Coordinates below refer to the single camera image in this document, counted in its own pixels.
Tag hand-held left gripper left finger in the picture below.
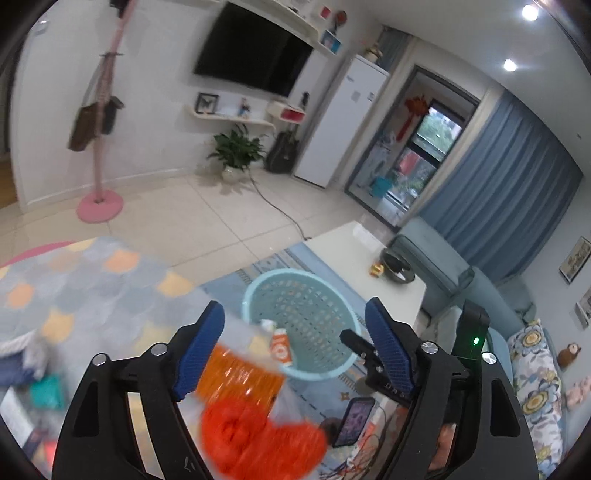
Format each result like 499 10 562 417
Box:
51 300 227 480

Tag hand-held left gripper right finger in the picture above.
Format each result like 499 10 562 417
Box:
364 298 541 480

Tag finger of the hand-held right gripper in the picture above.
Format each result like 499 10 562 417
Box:
340 329 414 408

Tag light blue plastic basket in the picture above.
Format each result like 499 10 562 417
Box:
241 269 363 381

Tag orange snack packet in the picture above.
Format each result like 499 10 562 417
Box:
196 318 329 478

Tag teal packet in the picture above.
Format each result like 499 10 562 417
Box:
29 375 66 411

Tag white and blue milk carton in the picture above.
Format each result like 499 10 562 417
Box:
0 339 49 387

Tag teal sofa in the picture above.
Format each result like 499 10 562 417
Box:
392 217 536 370

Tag orange and white small box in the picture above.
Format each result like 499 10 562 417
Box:
259 318 295 368

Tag smartphone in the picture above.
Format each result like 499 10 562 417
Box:
332 397 376 448

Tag black dish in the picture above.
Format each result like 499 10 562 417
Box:
379 247 416 283

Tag white coffee table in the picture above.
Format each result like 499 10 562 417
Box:
307 220 428 324

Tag floral cushion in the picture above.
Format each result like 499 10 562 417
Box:
489 318 566 476

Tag brown owl toy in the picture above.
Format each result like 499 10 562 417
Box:
558 342 583 369

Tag scale-patterned tablecloth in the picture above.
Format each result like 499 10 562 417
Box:
0 237 200 462

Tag pink plush toy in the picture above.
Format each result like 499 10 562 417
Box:
566 376 591 409

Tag blue curtain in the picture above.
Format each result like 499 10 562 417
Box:
418 90 583 282

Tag pink coat rack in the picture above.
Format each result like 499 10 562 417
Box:
76 0 139 225

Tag black acoustic guitar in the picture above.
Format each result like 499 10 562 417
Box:
265 131 301 174

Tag potted green plant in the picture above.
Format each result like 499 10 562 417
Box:
208 124 269 183

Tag white refrigerator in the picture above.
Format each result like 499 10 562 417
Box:
294 54 391 189

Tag red knot decoration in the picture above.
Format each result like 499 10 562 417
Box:
397 95 430 139

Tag framed butterfly picture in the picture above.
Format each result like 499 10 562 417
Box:
195 92 220 115

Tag brown handbag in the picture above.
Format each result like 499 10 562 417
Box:
68 104 100 152

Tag orange cables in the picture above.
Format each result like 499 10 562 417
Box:
323 406 398 480

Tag framed wall picture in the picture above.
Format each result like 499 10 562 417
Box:
558 236 591 283
575 288 591 329

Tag black floor cable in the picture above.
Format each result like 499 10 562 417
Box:
247 168 311 241

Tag white curved wall shelf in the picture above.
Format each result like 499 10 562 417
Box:
187 104 278 133

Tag white and red wall box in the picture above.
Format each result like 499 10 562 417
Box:
268 100 306 124

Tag balcony door frame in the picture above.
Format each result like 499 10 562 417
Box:
345 65 481 228

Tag black wall television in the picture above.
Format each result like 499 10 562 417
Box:
193 2 315 97

